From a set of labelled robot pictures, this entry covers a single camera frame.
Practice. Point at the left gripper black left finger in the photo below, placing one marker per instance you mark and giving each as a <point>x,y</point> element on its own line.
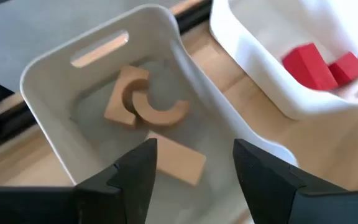
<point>129,186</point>

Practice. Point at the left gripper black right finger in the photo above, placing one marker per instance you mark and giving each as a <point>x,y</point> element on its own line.
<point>266,186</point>

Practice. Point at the natural wood rectangular block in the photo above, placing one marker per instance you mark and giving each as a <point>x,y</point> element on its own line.
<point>179,161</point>

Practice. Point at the natural wood cutout block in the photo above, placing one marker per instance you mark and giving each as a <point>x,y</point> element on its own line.
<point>117,102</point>

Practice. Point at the red rectangular block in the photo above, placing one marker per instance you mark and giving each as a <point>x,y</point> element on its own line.
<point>306,68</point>

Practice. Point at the small red block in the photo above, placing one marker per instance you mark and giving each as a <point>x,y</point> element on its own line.
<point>348,67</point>

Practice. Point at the grey plastic bin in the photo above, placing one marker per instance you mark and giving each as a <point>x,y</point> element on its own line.
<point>57,93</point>

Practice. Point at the white plastic bin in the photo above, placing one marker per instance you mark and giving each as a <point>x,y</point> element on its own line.
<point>253,62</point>

